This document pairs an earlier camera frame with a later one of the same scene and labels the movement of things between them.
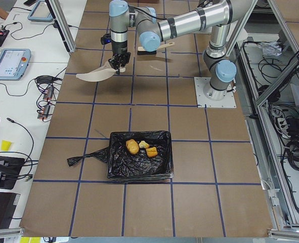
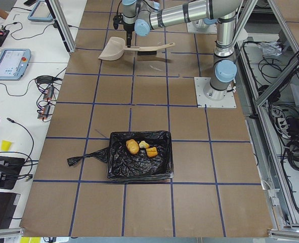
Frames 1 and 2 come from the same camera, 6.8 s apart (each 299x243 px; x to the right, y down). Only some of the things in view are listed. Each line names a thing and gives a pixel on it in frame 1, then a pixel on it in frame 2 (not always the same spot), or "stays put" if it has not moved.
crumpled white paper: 271,48 stays put
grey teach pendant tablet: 11,65 stays put
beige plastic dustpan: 99,73 to 115,48
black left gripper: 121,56 to 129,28
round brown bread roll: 132,146 stays put
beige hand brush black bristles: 141,51 stays put
